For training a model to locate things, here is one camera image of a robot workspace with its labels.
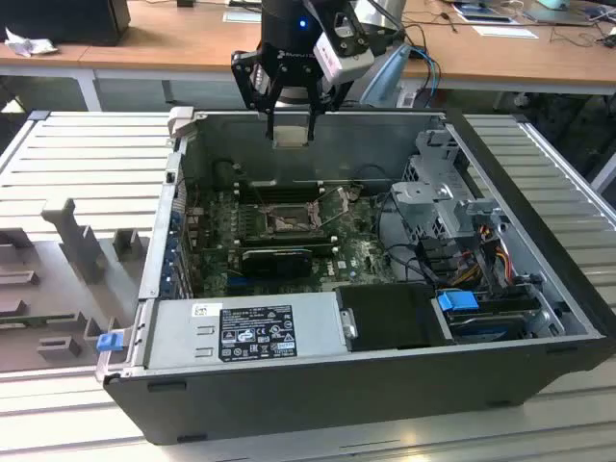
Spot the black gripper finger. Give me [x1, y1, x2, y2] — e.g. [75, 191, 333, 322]
[306, 76, 355, 143]
[230, 45, 280, 141]

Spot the silver topped CPU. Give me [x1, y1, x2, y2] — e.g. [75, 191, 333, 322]
[271, 125, 310, 148]

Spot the metal CPU socket cover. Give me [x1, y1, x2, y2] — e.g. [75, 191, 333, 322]
[310, 185, 355, 227]

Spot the CPU socket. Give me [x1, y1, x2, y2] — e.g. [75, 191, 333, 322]
[261, 201, 324, 238]

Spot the white paper sheet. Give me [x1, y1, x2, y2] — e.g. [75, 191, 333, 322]
[471, 23, 540, 40]
[221, 9, 264, 24]

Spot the grey case latch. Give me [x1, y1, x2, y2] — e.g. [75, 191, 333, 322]
[167, 106, 196, 141]

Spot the wooden desk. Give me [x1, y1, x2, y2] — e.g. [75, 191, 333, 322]
[0, 0, 616, 97]

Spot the silver metal drive cage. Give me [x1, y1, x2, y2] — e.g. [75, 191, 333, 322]
[388, 125, 514, 270]

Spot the green motherboard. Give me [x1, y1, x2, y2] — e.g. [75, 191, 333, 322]
[185, 182, 403, 299]

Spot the black graphics card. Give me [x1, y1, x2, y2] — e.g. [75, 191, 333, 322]
[239, 247, 313, 279]

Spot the black box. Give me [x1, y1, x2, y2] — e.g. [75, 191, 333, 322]
[0, 0, 132, 48]

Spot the blue white booklet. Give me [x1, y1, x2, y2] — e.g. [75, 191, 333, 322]
[456, 12, 514, 25]

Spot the black plastic shroud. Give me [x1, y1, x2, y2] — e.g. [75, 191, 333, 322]
[334, 283, 456, 352]

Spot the crumpled white paper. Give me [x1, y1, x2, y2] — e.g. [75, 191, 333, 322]
[3, 26, 60, 58]

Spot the blue disk carrier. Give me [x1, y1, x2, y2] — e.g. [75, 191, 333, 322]
[436, 290, 478, 314]

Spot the grey power supply unit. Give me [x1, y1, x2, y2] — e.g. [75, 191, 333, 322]
[141, 291, 348, 370]

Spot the hard disk drive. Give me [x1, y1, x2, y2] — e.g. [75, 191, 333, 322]
[445, 310, 530, 344]

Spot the grey laptop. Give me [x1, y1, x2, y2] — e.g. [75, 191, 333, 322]
[522, 0, 601, 26]

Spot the black PC case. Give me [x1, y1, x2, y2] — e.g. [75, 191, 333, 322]
[95, 108, 612, 447]

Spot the grey parts rack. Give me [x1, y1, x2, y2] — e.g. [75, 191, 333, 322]
[0, 196, 150, 374]

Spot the green RAM stick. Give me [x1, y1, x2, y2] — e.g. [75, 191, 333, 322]
[0, 313, 81, 329]

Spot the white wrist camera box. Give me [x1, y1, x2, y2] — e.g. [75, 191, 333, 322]
[312, 28, 376, 82]

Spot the black wire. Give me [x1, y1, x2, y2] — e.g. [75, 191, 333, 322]
[373, 190, 437, 285]

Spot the blue cable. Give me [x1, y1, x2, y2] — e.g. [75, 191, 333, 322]
[408, 45, 442, 105]

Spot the red yellow wire bundle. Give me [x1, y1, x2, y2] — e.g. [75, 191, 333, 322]
[451, 225, 514, 293]

